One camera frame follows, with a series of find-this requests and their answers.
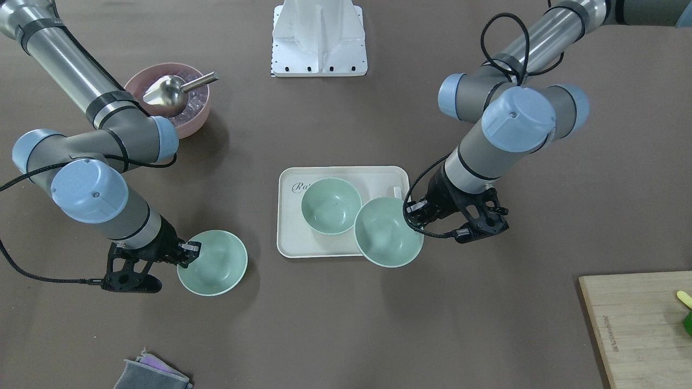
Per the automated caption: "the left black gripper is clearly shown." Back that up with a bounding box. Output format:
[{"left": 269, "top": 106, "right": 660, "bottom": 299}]
[{"left": 403, "top": 167, "right": 509, "bottom": 244}]

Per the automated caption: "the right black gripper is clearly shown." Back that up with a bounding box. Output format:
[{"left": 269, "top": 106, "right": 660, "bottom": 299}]
[{"left": 101, "top": 217, "right": 202, "bottom": 293}]

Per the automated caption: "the green bowl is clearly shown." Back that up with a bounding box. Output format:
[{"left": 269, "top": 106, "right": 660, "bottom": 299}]
[
  {"left": 176, "top": 230, "right": 249, "bottom": 296},
  {"left": 301, "top": 177, "right": 363, "bottom": 236},
  {"left": 354, "top": 197, "right": 424, "bottom": 268}
]

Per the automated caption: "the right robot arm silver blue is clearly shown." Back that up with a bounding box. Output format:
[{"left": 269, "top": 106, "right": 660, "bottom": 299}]
[{"left": 2, "top": 1, "right": 201, "bottom": 293}]

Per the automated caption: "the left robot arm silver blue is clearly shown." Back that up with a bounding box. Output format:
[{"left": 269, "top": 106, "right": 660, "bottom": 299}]
[{"left": 403, "top": 1, "right": 691, "bottom": 244}]

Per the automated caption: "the grey purple folded cloth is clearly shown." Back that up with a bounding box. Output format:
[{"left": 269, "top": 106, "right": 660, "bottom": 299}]
[{"left": 114, "top": 350, "right": 193, "bottom": 388}]

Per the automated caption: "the green bowl on tray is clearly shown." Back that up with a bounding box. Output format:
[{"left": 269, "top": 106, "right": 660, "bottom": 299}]
[{"left": 301, "top": 177, "right": 363, "bottom": 236}]

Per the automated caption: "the metal ice scoop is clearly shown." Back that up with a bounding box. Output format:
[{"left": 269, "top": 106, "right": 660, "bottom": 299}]
[{"left": 143, "top": 72, "right": 218, "bottom": 118}]

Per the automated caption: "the bamboo cutting board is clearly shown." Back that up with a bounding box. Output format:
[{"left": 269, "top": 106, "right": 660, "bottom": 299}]
[{"left": 578, "top": 271, "right": 691, "bottom": 388}]

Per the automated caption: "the yellow plastic knife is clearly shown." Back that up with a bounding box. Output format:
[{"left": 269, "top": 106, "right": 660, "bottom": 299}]
[{"left": 676, "top": 290, "right": 692, "bottom": 310}]

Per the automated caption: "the green lime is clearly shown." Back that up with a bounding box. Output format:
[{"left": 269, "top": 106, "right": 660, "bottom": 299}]
[{"left": 682, "top": 311, "right": 692, "bottom": 337}]

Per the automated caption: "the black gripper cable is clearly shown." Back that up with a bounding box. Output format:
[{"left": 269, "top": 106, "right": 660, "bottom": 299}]
[{"left": 0, "top": 154, "right": 179, "bottom": 285}]

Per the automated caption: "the white camera pole base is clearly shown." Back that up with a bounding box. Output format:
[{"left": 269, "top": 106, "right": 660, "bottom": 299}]
[{"left": 270, "top": 1, "right": 368, "bottom": 77}]

